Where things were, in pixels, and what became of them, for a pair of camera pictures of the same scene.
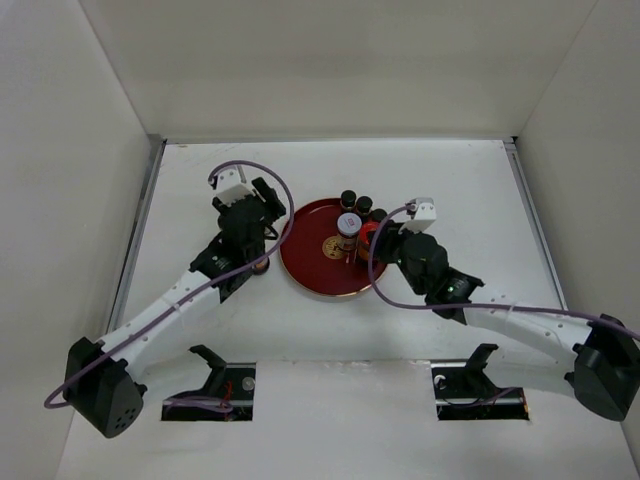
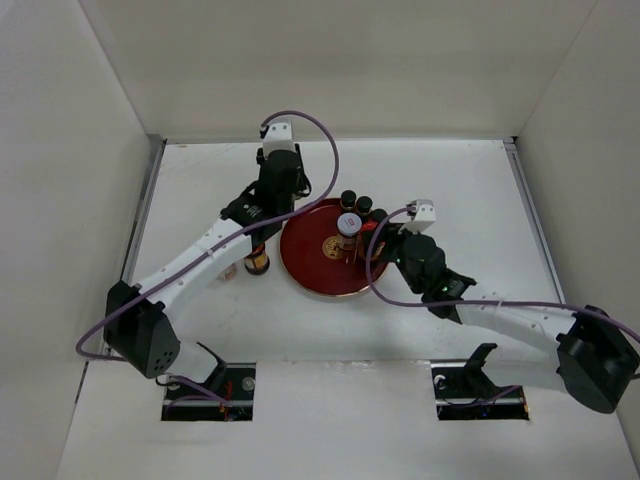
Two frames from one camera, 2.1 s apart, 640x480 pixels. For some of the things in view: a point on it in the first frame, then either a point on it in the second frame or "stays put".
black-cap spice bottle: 348,199 stays put
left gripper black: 268,197 to 301,187
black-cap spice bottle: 379,214 stays put
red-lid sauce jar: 365,247 stays put
